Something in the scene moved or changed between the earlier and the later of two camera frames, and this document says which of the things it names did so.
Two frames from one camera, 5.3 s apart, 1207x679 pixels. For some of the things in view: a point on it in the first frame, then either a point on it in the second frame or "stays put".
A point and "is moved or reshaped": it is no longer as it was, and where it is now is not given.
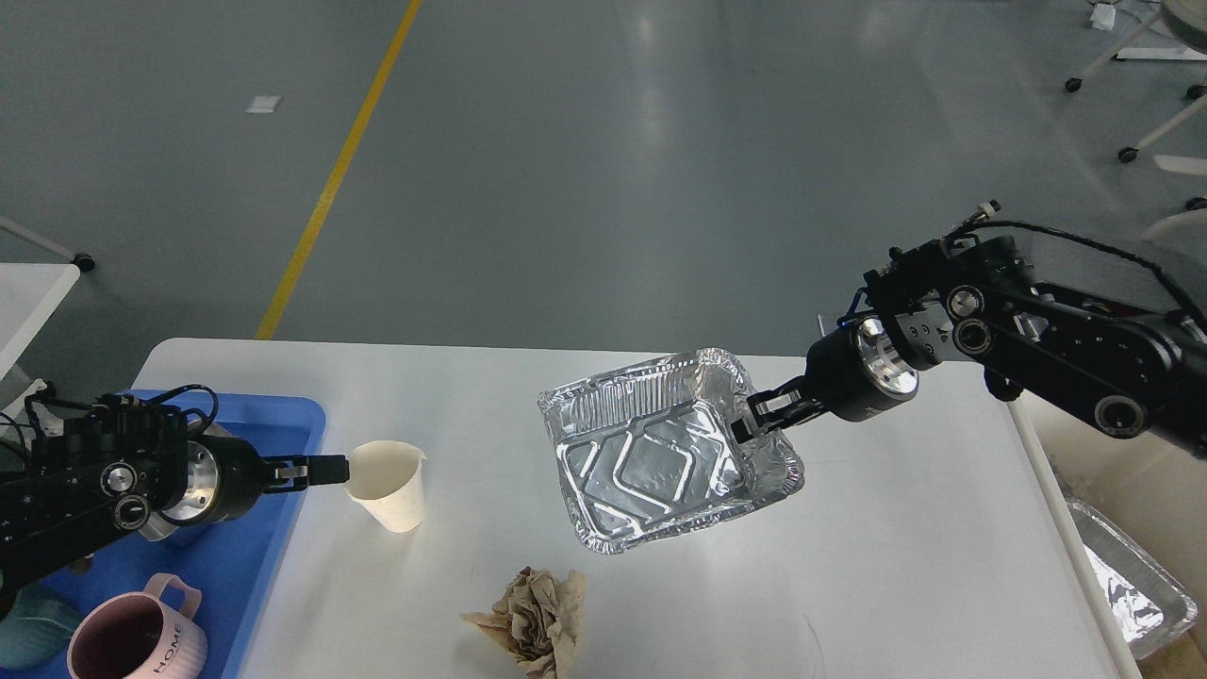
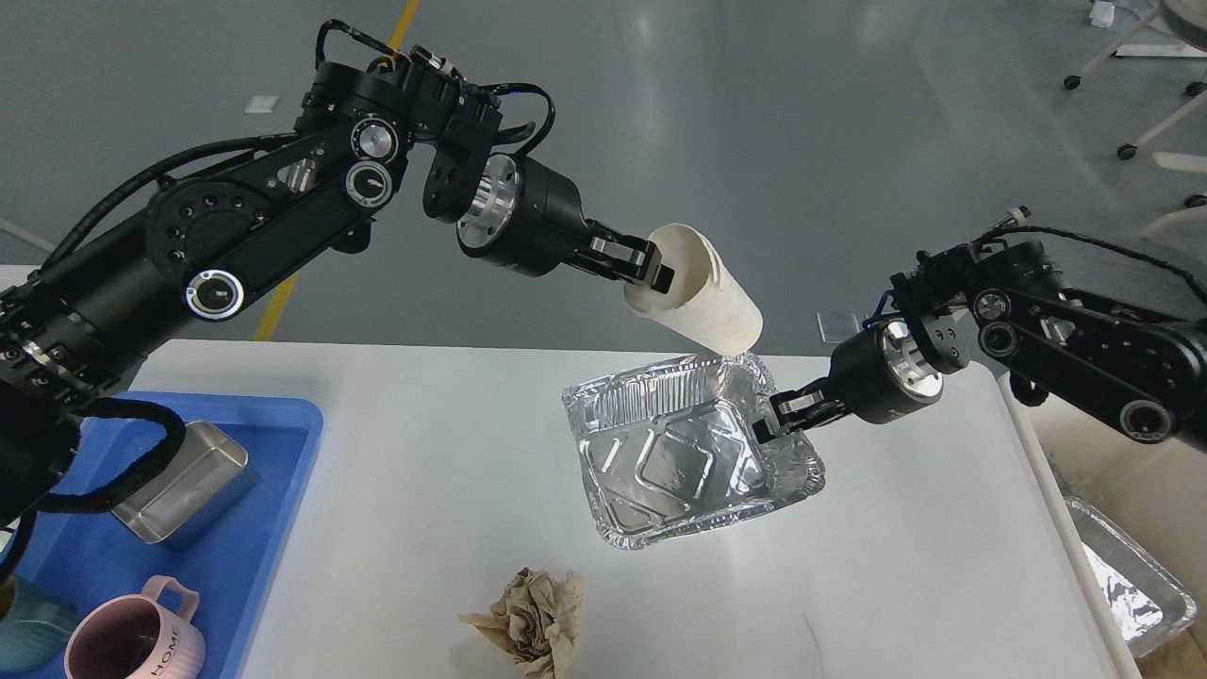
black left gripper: [226, 476] -> [528, 218]
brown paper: [539, 619] stays put
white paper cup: [387, 476] -> [709, 302]
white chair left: [84, 260] stays put
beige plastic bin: [1151, 487] stays put
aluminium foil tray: [647, 448] is moved or reshaped
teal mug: [37, 628] stays put
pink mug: [136, 636] stays put
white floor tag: [263, 105] stays put
